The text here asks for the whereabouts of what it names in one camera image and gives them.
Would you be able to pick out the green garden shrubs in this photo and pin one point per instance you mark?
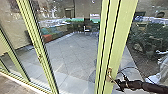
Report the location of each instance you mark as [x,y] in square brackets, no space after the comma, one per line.
[150,36]

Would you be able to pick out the outdoor patio chair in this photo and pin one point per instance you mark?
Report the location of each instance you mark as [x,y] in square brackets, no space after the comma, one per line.
[86,29]

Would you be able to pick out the green framed glass door wall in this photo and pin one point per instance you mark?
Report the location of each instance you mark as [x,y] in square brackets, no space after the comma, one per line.
[113,40]

